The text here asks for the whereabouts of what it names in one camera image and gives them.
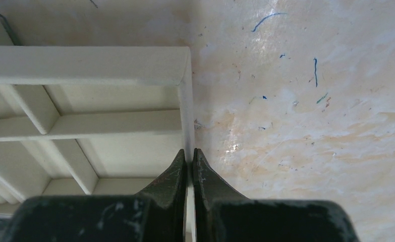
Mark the beige four-compartment tray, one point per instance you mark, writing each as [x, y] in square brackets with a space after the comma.
[82, 130]

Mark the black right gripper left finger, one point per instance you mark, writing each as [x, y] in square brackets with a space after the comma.
[165, 214]

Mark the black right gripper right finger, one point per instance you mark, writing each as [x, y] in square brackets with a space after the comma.
[209, 188]

